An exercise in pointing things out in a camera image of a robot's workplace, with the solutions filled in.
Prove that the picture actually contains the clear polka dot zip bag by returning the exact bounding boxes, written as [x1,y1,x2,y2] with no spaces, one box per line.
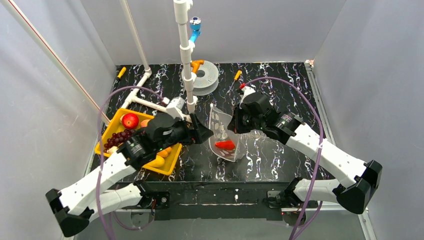
[208,104,266,162]

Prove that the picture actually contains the orange toy carrot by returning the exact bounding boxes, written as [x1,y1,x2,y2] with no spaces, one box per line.
[214,140,236,151]

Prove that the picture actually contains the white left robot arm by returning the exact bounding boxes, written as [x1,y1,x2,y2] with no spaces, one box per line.
[45,113,214,238]

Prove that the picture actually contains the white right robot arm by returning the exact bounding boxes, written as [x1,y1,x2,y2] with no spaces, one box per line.
[227,87,383,215]

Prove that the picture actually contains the yellow toy bell pepper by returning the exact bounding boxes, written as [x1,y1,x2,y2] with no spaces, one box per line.
[157,147,172,158]

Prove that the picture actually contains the toy peach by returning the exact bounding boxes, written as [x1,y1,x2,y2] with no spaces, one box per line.
[140,119,150,128]

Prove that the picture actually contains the yellow toy mango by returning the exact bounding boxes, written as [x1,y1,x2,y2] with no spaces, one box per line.
[146,154,165,168]

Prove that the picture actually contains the red toy apple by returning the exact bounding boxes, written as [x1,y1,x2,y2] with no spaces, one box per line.
[120,113,139,130]

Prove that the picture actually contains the yellow screwdriver right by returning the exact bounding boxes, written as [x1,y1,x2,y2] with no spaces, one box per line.
[228,70,242,91]

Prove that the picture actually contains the yellow plastic tray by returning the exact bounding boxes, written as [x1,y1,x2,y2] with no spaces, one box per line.
[101,108,183,176]

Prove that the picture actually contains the purple toy grapes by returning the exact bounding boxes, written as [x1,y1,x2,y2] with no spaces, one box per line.
[103,129,135,153]

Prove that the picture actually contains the white toy garlic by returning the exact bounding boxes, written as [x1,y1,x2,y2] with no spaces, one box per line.
[106,146,118,155]

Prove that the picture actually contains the white pvc pipe stand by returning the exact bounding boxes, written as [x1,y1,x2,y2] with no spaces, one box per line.
[120,0,197,122]

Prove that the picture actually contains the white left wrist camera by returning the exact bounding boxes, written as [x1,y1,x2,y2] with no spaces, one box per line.
[165,97,187,120]

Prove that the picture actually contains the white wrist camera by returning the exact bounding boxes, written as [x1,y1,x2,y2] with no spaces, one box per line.
[237,83,256,104]
[165,97,187,120]

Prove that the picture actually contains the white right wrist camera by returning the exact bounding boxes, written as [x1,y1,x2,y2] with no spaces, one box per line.
[237,83,256,104]

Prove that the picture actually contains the orange clamp handle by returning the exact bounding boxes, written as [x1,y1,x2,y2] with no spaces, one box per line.
[190,59,205,74]

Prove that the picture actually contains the aluminium frame rail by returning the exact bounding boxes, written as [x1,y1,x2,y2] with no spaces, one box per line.
[61,61,379,240]

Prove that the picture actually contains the blue overhead camera mount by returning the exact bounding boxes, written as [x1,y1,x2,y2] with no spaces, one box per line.
[189,16,202,43]

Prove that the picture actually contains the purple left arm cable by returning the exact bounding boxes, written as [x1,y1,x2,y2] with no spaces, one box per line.
[95,86,173,240]

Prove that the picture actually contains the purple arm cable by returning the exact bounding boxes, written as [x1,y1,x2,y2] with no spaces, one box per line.
[95,86,173,240]
[239,76,325,240]

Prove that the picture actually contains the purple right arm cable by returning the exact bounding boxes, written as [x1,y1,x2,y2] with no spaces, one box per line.
[239,76,325,240]

